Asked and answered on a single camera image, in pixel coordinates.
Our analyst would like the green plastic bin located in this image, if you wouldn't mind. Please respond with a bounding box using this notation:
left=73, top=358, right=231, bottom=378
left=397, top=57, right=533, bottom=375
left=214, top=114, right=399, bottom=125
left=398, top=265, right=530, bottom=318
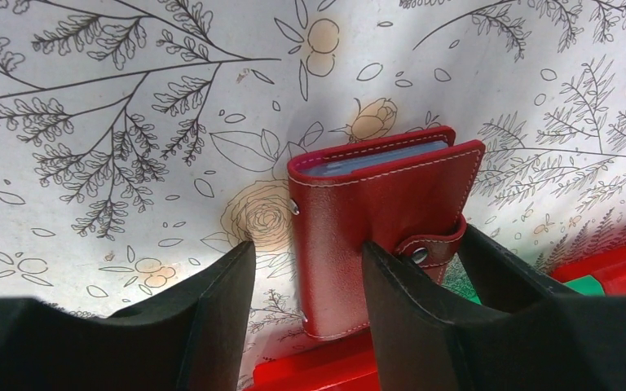
left=454, top=274, right=606, bottom=309

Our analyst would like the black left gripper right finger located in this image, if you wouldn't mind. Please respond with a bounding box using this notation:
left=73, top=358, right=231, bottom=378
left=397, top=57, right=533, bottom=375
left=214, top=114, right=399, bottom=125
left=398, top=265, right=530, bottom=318
left=362, top=226, right=626, bottom=390

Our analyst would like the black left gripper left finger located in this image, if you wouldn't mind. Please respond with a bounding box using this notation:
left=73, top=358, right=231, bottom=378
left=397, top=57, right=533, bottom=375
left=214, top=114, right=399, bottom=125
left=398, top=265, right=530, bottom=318
left=0, top=241, right=255, bottom=390

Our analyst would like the floral patterned table mat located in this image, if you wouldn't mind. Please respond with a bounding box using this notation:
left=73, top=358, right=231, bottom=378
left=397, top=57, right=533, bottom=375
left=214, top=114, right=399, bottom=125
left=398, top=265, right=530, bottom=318
left=0, top=0, right=626, bottom=391

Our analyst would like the left red plastic bin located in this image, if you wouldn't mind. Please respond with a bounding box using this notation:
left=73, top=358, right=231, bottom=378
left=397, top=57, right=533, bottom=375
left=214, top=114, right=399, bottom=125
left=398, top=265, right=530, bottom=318
left=250, top=331, right=381, bottom=391

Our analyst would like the right red plastic bin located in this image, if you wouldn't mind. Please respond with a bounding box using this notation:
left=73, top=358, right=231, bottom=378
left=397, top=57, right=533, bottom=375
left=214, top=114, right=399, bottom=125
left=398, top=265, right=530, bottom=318
left=550, top=246, right=626, bottom=296

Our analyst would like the red plastic bin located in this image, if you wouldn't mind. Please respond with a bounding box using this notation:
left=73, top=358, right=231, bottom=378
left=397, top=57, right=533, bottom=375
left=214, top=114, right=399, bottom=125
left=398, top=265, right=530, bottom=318
left=250, top=331, right=381, bottom=391
left=550, top=246, right=626, bottom=296

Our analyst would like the red leather card holder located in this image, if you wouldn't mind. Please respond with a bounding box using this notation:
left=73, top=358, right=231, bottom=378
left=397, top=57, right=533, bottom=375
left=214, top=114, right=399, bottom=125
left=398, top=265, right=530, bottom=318
left=287, top=126, right=485, bottom=340

